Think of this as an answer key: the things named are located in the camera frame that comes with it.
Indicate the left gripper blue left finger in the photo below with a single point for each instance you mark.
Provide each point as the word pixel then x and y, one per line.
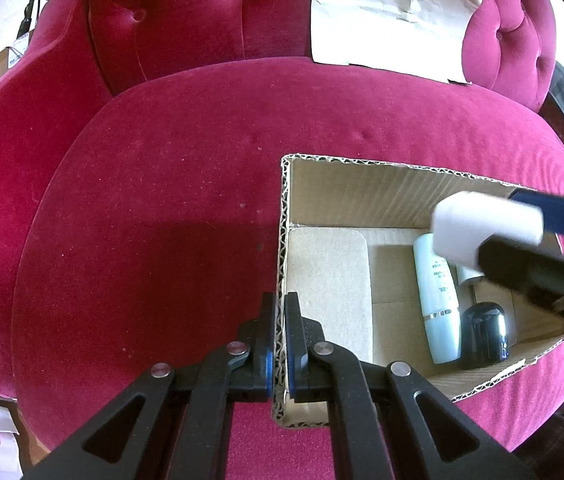
pixel 173 423

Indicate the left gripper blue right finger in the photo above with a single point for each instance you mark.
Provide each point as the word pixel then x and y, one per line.
pixel 387 422

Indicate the black glossy jar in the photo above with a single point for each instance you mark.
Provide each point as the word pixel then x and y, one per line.
pixel 484 337

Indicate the pale blue cosmetic tube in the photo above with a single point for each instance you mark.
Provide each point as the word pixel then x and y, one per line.
pixel 439 301

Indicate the cardboard box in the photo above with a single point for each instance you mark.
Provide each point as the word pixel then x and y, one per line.
pixel 347 230

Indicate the white charger plug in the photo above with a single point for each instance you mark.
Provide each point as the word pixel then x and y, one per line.
pixel 468 277

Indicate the crumpled brown paper sheet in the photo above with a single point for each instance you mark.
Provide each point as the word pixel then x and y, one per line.
pixel 422 38

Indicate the red velvet tufted sofa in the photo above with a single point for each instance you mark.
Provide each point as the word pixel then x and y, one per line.
pixel 140 149

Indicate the small cardboard box background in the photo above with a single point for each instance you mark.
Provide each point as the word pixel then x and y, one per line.
pixel 9 57

